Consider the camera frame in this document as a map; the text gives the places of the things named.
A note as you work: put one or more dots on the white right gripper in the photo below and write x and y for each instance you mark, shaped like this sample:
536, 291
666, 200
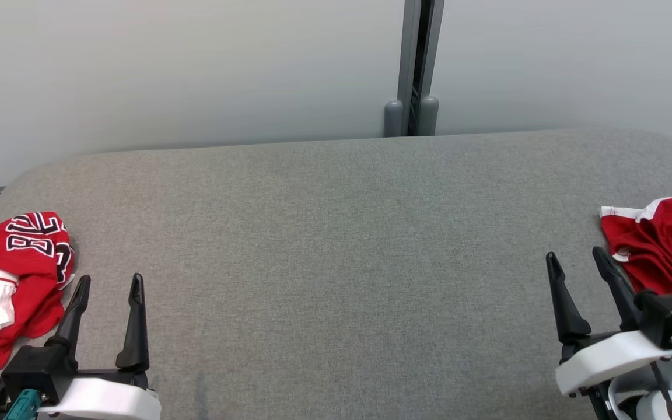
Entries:
610, 359

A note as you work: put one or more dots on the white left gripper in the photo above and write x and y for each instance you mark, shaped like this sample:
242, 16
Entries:
108, 399

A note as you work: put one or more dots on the red shorts with white stripe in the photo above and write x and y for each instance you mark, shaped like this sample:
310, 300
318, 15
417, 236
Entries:
668, 245

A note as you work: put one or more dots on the red and white jersey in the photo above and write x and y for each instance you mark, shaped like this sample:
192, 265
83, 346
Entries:
27, 262

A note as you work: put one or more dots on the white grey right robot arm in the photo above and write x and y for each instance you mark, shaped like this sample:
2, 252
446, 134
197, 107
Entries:
657, 402

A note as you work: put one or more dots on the grey fabric sofa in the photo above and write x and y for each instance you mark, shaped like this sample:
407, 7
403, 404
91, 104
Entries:
336, 262

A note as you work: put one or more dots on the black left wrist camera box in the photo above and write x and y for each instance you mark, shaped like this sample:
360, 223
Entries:
35, 367

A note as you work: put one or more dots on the grey metal wall post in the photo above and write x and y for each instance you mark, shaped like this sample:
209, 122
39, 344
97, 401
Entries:
409, 70

